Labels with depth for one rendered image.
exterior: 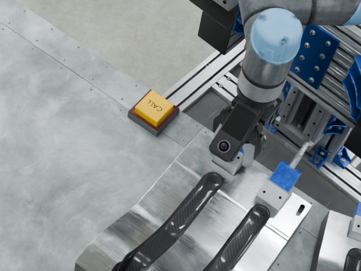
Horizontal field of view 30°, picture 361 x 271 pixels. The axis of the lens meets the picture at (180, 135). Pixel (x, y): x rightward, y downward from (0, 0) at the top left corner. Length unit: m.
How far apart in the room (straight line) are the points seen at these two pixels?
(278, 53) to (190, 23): 1.71
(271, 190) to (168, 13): 1.59
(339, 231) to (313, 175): 0.84
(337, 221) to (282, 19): 0.47
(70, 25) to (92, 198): 1.42
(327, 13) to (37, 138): 0.64
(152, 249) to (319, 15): 0.48
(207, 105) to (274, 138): 0.24
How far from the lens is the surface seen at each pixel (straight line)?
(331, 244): 1.31
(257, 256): 1.23
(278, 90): 1.10
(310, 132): 1.98
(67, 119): 1.44
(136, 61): 2.57
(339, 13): 1.14
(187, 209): 1.25
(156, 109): 1.41
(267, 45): 1.01
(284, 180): 1.25
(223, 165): 1.28
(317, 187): 2.14
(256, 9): 1.08
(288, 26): 1.03
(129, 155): 1.39
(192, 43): 2.65
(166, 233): 1.22
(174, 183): 1.27
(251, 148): 1.23
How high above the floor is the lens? 1.99
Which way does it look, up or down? 56 degrees down
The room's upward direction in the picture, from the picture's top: 12 degrees clockwise
